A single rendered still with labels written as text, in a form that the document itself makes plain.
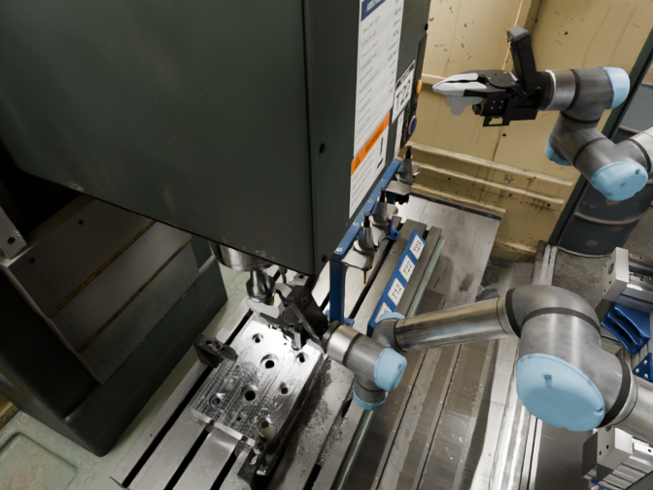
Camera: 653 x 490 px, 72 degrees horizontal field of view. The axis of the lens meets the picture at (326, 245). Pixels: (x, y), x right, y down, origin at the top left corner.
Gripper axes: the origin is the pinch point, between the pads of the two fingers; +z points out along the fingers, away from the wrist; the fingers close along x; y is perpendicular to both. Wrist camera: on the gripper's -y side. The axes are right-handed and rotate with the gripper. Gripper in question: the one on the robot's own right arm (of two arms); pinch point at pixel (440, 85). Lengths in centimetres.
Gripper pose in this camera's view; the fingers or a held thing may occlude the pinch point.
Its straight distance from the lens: 90.4
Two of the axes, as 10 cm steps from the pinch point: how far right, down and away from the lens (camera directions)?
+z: -10.0, 0.6, -0.5
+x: -0.8, -7.1, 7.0
